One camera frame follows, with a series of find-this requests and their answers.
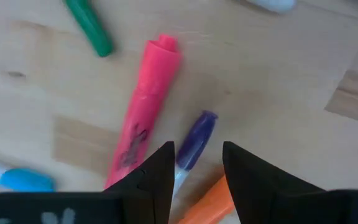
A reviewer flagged cyan-capped SKK marker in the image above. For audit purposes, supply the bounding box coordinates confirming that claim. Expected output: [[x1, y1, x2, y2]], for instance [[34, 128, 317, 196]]
[[0, 157, 56, 193]]

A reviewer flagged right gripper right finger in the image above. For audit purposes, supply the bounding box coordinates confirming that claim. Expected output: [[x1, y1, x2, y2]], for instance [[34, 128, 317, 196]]
[[223, 141, 325, 224]]

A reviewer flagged orange highlighter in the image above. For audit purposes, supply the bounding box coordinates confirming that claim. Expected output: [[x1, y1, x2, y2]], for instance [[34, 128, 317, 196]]
[[177, 174, 236, 224]]

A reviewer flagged dark green Expo marker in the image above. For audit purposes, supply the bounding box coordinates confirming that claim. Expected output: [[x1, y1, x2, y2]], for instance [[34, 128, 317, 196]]
[[63, 0, 115, 58]]

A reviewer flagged purple-capped marker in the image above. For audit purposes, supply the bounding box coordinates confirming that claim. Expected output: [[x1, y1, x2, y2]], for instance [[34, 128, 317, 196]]
[[170, 110, 219, 203]]

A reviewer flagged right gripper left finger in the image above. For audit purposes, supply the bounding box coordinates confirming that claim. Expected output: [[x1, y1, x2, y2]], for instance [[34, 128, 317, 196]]
[[105, 141, 176, 224]]

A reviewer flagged pink highlighter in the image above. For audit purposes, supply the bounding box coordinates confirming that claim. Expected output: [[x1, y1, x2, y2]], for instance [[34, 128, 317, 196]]
[[103, 33, 183, 190]]

